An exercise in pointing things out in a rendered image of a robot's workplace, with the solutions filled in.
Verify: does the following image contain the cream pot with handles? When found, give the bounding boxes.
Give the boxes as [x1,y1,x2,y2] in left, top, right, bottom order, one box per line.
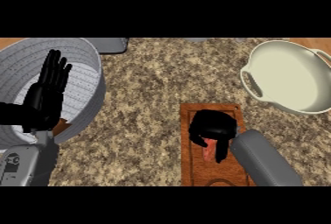
[240,39,331,116]

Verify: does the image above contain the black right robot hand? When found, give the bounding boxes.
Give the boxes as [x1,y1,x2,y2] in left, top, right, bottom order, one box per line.
[188,108,240,165]

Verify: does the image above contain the grey flat appliance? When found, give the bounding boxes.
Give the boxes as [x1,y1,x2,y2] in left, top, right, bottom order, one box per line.
[84,38,130,55]

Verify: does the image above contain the brown wooden cutting board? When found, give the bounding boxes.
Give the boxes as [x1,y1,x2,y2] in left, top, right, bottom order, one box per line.
[180,103,257,187]

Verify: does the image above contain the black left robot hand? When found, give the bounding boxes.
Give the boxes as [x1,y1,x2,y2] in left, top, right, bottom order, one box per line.
[0,49,74,134]

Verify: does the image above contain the large grey round basin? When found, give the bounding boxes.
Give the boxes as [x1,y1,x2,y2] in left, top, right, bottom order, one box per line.
[0,38,108,151]

